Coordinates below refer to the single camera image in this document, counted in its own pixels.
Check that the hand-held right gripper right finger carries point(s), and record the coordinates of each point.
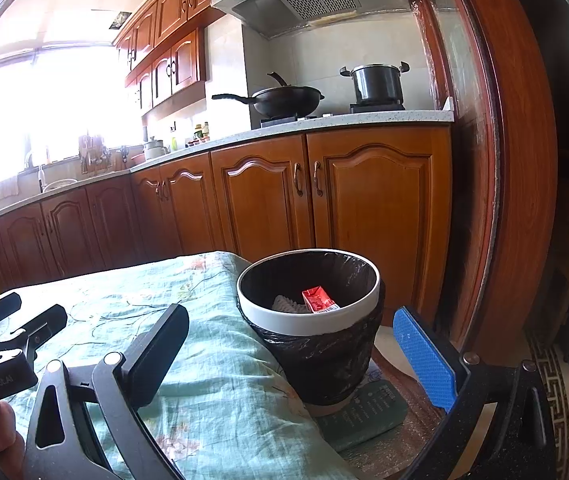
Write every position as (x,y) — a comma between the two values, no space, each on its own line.
(424,355)

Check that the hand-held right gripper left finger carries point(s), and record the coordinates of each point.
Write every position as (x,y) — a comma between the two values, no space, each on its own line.
(159,355)

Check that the black bin liner bag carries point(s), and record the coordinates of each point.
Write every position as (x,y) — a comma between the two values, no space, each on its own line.
(324,365)

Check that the red packet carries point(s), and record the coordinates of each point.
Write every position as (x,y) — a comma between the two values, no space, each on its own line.
(319,301)

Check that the white-rimmed trash bin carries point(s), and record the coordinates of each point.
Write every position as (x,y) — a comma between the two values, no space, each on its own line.
(284,322)

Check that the person's left hand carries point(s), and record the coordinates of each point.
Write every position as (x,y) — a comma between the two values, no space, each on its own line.
(4,435)

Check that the light green floral tablecloth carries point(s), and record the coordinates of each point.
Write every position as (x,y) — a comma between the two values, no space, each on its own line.
(224,400)

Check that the green book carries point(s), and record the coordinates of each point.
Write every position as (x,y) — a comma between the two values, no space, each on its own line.
(369,415)

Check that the white dish towel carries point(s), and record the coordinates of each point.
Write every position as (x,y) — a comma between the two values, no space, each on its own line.
(7,189)

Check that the sink faucet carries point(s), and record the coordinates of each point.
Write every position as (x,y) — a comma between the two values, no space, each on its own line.
(42,180)

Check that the white foam net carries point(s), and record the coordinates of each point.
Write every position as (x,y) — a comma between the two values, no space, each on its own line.
(287,305)

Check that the wooden base cabinets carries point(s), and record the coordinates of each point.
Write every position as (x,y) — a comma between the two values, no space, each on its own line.
(379,200)

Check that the knife block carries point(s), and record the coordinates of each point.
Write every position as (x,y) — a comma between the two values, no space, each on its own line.
(94,157)

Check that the white kettle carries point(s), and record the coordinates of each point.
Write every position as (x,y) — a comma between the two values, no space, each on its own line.
(155,150)

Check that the bright kitchen window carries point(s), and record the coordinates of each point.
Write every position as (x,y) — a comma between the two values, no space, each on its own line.
(39,100)

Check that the condiment bottle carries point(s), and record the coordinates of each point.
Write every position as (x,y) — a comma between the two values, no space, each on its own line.
(197,134)
(206,131)

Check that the speckled kitchen countertop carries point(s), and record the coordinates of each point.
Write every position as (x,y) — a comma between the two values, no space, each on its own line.
(364,117)

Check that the black stockpot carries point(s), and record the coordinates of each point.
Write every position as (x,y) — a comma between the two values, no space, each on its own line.
(379,85)

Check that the black wok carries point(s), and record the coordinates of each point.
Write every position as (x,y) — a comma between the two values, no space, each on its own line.
(289,100)

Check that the square ceiling vent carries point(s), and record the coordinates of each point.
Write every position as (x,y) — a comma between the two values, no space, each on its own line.
(120,20)

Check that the steel range hood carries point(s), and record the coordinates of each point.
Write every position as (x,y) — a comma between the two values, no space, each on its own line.
(264,10)

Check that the wooden door frame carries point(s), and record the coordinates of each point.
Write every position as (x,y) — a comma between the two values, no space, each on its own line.
(509,185)

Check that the wooden wall cabinets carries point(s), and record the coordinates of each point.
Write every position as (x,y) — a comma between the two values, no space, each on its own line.
(174,10)

